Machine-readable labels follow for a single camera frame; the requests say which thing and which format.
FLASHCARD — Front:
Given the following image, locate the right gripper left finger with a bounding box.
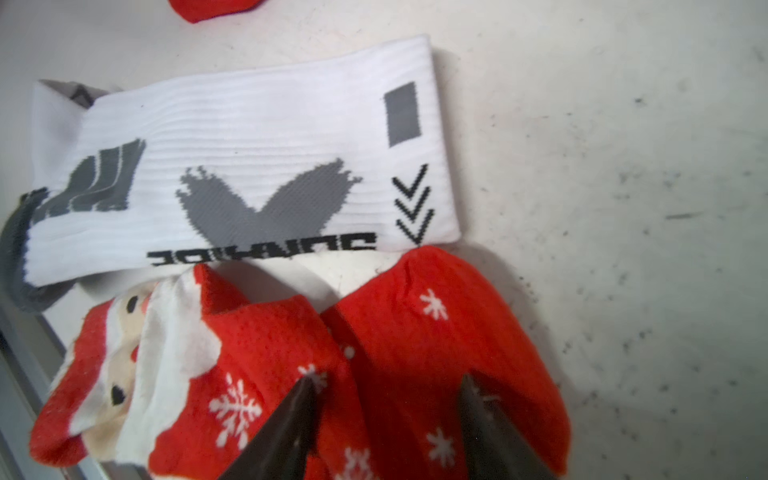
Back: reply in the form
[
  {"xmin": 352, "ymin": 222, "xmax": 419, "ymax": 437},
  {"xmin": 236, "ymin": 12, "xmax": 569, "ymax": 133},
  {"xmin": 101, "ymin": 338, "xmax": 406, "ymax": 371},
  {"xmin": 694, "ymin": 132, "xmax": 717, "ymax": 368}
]
[{"xmin": 219, "ymin": 378, "xmax": 317, "ymax": 480}]

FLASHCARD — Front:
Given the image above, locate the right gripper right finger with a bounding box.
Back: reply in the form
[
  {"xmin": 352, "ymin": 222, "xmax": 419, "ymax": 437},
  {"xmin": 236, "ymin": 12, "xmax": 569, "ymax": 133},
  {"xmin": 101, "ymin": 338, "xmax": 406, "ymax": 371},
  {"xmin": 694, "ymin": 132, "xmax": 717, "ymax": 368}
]
[{"xmin": 459, "ymin": 374, "xmax": 555, "ymax": 480}]

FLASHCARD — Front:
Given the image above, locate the red santa sock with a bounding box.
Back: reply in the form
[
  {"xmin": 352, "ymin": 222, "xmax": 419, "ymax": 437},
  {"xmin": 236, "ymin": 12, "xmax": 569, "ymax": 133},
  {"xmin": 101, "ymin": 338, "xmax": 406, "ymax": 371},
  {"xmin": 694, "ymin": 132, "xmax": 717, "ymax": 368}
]
[{"xmin": 29, "ymin": 247, "xmax": 571, "ymax": 479}]

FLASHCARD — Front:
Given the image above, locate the white black sport sock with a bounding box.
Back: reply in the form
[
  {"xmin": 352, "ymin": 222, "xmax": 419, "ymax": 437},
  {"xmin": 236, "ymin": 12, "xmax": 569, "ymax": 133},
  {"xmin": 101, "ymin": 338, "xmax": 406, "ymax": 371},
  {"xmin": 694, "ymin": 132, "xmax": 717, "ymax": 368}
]
[{"xmin": 1, "ymin": 35, "xmax": 461, "ymax": 312}]

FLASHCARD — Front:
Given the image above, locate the red snowflake sock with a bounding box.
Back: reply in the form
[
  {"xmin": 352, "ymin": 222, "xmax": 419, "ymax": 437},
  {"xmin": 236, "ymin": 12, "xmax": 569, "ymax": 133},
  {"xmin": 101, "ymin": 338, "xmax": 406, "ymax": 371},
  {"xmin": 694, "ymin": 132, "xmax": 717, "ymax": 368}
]
[{"xmin": 169, "ymin": 0, "xmax": 263, "ymax": 24}]

